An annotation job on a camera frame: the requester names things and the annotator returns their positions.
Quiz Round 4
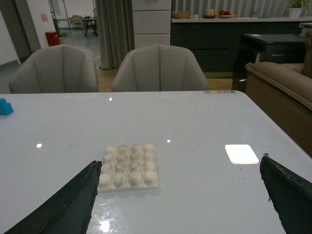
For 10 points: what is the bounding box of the coloured button strip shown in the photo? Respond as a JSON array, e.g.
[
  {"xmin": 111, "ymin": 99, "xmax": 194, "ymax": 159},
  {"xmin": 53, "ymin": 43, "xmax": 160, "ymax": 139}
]
[{"xmin": 205, "ymin": 90, "xmax": 236, "ymax": 94}]

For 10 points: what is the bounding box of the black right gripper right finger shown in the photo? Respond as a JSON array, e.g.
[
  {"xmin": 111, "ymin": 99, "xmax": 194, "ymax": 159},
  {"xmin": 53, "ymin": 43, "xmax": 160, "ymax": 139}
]
[{"xmin": 259, "ymin": 156, "xmax": 312, "ymax": 234}]

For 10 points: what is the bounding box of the left grey chair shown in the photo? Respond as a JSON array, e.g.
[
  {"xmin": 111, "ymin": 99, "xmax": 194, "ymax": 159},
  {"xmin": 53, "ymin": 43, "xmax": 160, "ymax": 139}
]
[{"xmin": 9, "ymin": 44, "xmax": 98, "ymax": 94}]

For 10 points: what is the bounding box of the wicker basket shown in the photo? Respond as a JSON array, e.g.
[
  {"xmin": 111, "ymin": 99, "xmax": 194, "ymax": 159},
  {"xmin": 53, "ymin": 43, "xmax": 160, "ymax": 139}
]
[{"xmin": 173, "ymin": 11, "xmax": 190, "ymax": 19}]

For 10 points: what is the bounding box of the blue block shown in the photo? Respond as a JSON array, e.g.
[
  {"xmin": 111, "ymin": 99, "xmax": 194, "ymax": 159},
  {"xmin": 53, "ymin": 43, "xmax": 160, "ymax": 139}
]
[{"xmin": 0, "ymin": 98, "xmax": 14, "ymax": 116}]

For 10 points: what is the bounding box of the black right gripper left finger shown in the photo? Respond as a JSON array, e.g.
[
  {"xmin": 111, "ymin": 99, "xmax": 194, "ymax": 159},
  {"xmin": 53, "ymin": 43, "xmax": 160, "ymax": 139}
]
[{"xmin": 6, "ymin": 161, "xmax": 102, "ymax": 234}]

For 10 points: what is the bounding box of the grey chair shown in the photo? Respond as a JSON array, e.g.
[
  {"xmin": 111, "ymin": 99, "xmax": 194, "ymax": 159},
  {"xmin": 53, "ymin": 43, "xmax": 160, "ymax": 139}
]
[
  {"xmin": 9, "ymin": 44, "xmax": 98, "ymax": 94},
  {"xmin": 112, "ymin": 45, "xmax": 208, "ymax": 92}
]

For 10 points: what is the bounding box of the fruit plate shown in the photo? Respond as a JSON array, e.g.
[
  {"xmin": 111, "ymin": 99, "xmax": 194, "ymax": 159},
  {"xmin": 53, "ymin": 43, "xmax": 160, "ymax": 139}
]
[{"xmin": 218, "ymin": 10, "xmax": 236, "ymax": 19}]

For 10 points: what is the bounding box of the white refrigerator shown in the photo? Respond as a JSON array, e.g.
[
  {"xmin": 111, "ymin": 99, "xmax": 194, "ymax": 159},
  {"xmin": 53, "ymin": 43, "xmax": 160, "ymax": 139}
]
[{"xmin": 132, "ymin": 0, "xmax": 171, "ymax": 49}]

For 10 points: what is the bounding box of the right grey chair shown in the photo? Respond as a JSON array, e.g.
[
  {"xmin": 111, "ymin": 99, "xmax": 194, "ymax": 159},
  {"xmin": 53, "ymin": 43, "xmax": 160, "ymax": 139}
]
[{"xmin": 112, "ymin": 45, "xmax": 208, "ymax": 92}]

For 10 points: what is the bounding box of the dark kitchen counter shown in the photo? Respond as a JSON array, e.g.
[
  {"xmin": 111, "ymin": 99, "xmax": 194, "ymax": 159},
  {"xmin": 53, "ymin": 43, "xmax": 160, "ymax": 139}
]
[{"xmin": 171, "ymin": 17, "xmax": 312, "ymax": 72}]

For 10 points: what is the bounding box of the black cabinet box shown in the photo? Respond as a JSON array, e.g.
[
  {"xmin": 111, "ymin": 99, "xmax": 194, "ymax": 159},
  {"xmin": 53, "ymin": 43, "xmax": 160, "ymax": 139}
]
[{"xmin": 231, "ymin": 33, "xmax": 307, "ymax": 93}]

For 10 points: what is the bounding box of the beige sofa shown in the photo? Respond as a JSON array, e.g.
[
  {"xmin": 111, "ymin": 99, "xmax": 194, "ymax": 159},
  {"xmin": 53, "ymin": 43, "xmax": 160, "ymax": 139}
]
[{"xmin": 245, "ymin": 31, "xmax": 312, "ymax": 155}]

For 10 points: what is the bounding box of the potted plant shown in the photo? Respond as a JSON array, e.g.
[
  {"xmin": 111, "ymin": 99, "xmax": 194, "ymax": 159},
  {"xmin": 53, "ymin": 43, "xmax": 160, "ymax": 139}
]
[{"xmin": 286, "ymin": 0, "xmax": 312, "ymax": 18}]

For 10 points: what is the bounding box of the grey curtain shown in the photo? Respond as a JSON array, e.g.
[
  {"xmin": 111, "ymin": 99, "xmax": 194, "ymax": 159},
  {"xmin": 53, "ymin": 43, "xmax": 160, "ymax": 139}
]
[{"xmin": 95, "ymin": 0, "xmax": 135, "ymax": 69}]

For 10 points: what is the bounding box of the white studded base plate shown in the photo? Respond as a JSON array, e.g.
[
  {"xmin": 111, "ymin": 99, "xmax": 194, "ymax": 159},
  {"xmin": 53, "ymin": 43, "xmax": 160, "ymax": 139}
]
[{"xmin": 97, "ymin": 143, "xmax": 158, "ymax": 193}]

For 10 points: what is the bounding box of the red bin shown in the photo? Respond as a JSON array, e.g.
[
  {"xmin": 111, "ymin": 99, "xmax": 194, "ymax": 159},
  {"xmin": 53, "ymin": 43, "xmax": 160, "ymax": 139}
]
[{"xmin": 45, "ymin": 31, "xmax": 60, "ymax": 46}]

